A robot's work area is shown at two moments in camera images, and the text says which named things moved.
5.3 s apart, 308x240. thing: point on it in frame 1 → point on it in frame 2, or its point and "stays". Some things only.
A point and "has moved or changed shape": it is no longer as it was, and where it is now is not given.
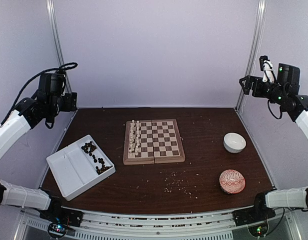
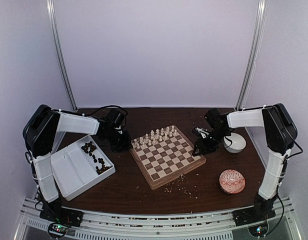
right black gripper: (256, 92) → (202, 146)
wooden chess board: (160, 141) has moved or changed shape
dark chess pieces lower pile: (103, 168) stays
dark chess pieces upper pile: (89, 148) stays
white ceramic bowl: (234, 142) stays
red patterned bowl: (232, 181) stays
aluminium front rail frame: (207, 225) stays
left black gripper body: (69, 105) → (118, 142)
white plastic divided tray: (79, 166) stays
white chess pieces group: (134, 138) → (158, 134)
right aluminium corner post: (259, 17) stays
